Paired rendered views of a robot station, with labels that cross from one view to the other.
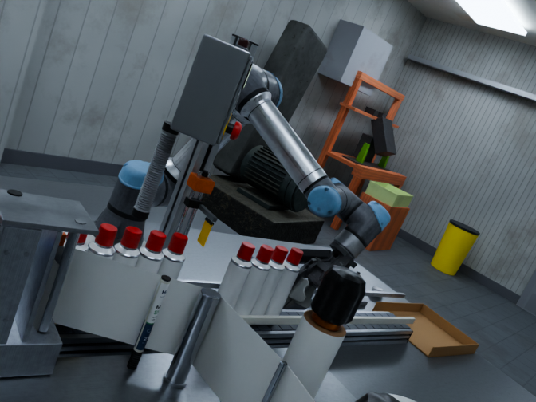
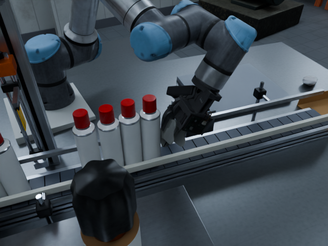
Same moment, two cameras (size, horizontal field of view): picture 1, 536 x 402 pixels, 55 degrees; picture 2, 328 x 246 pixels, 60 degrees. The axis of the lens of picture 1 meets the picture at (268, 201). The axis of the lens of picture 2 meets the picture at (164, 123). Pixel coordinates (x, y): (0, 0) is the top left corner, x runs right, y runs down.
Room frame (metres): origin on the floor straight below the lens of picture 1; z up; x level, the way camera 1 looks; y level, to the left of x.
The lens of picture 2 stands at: (0.73, -0.36, 1.46)
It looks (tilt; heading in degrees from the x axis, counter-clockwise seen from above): 39 degrees down; 22
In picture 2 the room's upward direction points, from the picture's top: straight up
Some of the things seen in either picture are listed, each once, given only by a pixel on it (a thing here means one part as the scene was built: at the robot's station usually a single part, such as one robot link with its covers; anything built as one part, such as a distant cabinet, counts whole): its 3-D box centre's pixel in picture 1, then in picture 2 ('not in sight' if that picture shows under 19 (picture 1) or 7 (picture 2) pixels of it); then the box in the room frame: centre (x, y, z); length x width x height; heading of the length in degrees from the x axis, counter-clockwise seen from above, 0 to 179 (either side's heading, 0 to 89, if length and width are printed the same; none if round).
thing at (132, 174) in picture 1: (139, 187); (47, 57); (1.42, 0.36, 1.02); 0.13 x 0.12 x 0.14; 161
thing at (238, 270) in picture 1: (232, 283); (88, 146); (1.12, 0.00, 0.98); 0.05 x 0.05 x 0.20
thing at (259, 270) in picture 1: (251, 285); (111, 141); (1.16, -0.04, 0.98); 0.05 x 0.05 x 0.20
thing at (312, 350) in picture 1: (317, 339); (112, 237); (0.92, -0.19, 1.03); 0.09 x 0.09 x 0.30
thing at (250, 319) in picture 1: (296, 320); (177, 156); (1.24, -0.19, 0.91); 1.07 x 0.01 x 0.02; 132
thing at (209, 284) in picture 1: (287, 288); (168, 126); (1.30, -0.14, 0.96); 1.07 x 0.01 x 0.01; 132
